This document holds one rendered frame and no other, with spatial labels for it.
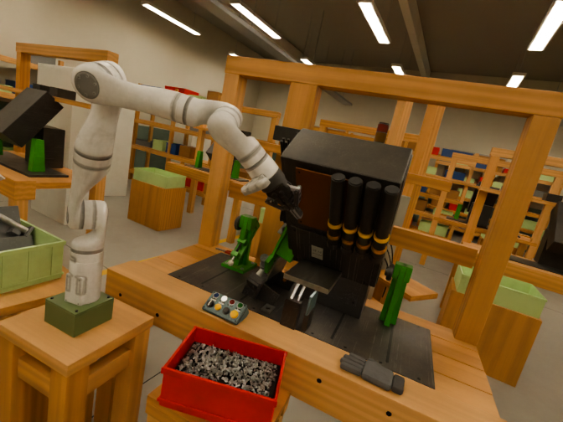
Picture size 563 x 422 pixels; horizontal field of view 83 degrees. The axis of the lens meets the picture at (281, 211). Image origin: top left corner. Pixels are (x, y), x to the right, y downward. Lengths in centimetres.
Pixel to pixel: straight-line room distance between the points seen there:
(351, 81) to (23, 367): 162
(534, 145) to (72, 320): 172
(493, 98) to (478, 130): 968
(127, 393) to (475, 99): 174
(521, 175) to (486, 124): 973
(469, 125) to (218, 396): 1078
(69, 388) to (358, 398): 84
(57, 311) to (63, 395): 24
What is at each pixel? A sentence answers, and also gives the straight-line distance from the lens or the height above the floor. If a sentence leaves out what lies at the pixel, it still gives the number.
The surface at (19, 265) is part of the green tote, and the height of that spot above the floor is 89.
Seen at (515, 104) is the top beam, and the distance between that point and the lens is 158.
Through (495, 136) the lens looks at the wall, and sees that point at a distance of 1125.
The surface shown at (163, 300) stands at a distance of 136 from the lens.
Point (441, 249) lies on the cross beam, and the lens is 165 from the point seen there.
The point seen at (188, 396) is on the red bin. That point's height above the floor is 86.
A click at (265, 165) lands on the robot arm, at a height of 149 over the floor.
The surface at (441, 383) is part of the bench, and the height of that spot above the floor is 88.
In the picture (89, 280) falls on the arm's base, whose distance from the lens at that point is 119.
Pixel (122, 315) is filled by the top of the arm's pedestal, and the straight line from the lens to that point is 132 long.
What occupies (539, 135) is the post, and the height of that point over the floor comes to 178.
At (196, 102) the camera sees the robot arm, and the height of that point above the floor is 160.
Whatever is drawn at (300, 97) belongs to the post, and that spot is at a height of 178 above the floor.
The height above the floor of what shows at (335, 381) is 87.
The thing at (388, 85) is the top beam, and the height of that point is 189.
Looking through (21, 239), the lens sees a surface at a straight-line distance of 180.
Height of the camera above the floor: 155
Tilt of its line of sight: 12 degrees down
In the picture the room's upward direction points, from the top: 12 degrees clockwise
